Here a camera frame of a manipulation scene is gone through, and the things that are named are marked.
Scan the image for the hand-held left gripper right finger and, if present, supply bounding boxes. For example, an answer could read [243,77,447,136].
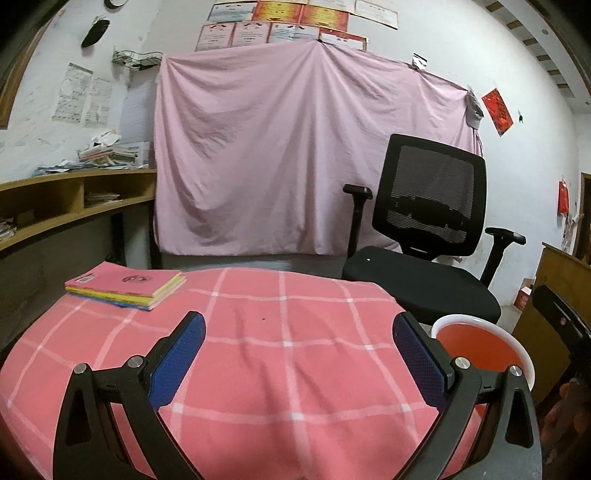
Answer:
[392,312,542,480]

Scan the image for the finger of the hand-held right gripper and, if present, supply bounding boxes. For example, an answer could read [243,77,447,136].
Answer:
[531,284,591,371]

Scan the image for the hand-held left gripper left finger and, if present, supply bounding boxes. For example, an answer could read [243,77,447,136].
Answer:
[53,311,207,480]

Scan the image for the orange bucket with white rim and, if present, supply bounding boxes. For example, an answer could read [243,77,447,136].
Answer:
[430,315,536,416]

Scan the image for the small red cardboard box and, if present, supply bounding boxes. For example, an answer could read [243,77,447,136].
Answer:
[515,277,536,311]

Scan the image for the wooden cabinet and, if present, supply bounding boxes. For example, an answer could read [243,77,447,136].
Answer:
[512,242,591,402]

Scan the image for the yellow book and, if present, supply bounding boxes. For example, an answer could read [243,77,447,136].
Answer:
[65,273,186,311]

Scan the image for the pink checked tablecloth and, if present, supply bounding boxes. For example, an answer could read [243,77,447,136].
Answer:
[0,267,485,480]

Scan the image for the black office chair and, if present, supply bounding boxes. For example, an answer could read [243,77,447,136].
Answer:
[342,134,527,326]

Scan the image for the papers in shelf compartment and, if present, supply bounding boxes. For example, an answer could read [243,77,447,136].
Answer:
[84,191,122,208]

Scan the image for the wooden shelf desk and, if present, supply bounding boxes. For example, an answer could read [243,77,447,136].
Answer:
[0,167,158,268]

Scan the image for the pile of papers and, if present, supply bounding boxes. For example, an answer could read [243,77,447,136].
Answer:
[32,131,151,176]

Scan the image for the grey cloth scrap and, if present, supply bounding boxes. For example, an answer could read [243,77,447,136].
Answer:
[466,85,485,127]

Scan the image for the pink hanging sheet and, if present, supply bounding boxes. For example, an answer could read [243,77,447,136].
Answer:
[151,41,485,257]

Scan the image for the black hanging object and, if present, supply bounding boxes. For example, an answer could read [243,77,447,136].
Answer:
[81,16,112,48]

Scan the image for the red paper wall decoration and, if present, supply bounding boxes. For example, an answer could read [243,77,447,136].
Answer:
[481,89,515,137]

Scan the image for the small paper wall chart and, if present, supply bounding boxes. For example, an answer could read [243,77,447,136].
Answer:
[84,77,114,127]

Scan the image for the large paper wall chart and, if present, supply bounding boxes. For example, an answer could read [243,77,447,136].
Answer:
[52,62,94,123]

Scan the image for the wire wall rack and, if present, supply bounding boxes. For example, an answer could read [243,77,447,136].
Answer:
[112,46,162,70]

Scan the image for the wooden frame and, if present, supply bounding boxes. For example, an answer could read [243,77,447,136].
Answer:
[0,0,65,130]

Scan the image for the group of wall certificates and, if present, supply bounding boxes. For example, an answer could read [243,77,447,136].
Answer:
[194,0,400,52]

